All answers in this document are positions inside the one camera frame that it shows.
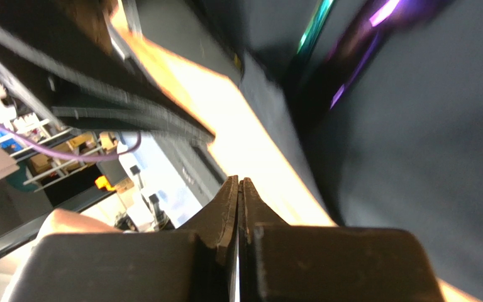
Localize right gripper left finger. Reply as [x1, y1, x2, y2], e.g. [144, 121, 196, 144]
[4, 176, 238, 301]

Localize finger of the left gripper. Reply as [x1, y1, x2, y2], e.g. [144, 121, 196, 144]
[0, 1, 214, 143]

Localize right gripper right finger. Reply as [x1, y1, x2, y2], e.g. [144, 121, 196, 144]
[238, 178, 443, 301]

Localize black paper napkin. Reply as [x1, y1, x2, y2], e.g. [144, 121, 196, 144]
[198, 1, 483, 300]

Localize iridescent spoon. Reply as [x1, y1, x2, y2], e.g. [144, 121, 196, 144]
[296, 0, 335, 58]

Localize purple iridescent knife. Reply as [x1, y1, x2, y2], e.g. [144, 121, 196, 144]
[298, 0, 450, 123]

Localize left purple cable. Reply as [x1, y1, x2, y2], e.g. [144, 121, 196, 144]
[0, 123, 143, 164]

